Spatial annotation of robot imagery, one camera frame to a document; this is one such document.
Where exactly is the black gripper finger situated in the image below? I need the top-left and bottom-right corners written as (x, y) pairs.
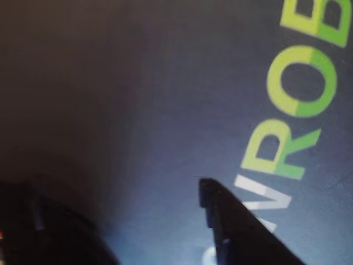
top-left (0, 179), bottom-right (119, 265)
top-left (198, 178), bottom-right (304, 265)

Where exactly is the dark grey WOWROBO mat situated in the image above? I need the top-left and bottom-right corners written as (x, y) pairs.
top-left (0, 0), bottom-right (353, 265)

